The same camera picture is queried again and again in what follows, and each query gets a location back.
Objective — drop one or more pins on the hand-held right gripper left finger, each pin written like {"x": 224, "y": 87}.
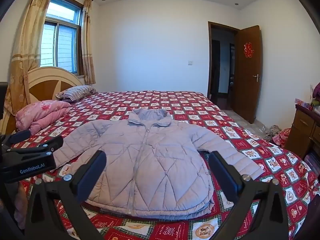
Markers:
{"x": 99, "y": 163}

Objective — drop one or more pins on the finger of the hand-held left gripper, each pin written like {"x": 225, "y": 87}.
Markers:
{"x": 21, "y": 136}
{"x": 47, "y": 145}

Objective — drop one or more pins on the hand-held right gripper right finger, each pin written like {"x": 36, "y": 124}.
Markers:
{"x": 217, "y": 165}

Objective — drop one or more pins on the lilac quilted puffer jacket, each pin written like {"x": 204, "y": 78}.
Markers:
{"x": 150, "y": 165}

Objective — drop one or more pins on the crumpled clothes pile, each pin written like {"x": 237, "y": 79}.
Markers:
{"x": 273, "y": 130}

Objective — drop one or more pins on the pink folded comforter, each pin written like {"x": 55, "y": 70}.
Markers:
{"x": 40, "y": 113}

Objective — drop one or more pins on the red printed patchwork quilt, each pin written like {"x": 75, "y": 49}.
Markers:
{"x": 262, "y": 155}

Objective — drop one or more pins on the cream and wood headboard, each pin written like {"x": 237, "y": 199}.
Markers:
{"x": 47, "y": 83}

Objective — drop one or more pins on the striped pillow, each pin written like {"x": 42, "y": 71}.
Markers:
{"x": 76, "y": 91}

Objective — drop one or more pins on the red bag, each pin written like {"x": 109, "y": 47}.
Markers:
{"x": 282, "y": 136}

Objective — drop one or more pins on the brown wooden door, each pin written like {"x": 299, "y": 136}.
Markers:
{"x": 247, "y": 92}

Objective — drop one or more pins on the wide beige patterned curtain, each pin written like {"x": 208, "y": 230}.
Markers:
{"x": 27, "y": 55}

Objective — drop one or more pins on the wooden dresser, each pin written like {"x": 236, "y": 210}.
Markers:
{"x": 303, "y": 127}

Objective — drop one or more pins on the colourful small box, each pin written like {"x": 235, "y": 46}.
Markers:
{"x": 303, "y": 103}

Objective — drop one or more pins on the narrow beige patterned curtain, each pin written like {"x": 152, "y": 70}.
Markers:
{"x": 88, "y": 45}

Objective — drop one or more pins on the red paper door decoration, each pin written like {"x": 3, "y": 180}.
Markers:
{"x": 248, "y": 50}

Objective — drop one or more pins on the purple plush item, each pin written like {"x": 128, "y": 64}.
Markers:
{"x": 317, "y": 90}

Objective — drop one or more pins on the dark wooden door frame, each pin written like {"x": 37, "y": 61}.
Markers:
{"x": 209, "y": 62}

